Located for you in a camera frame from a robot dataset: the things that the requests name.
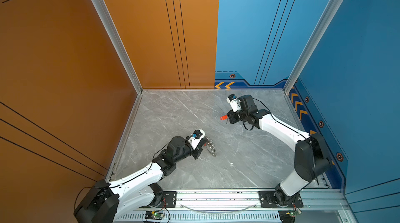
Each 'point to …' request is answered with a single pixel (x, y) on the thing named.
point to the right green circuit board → (295, 213)
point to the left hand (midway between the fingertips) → (206, 139)
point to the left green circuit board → (158, 215)
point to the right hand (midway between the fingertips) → (226, 114)
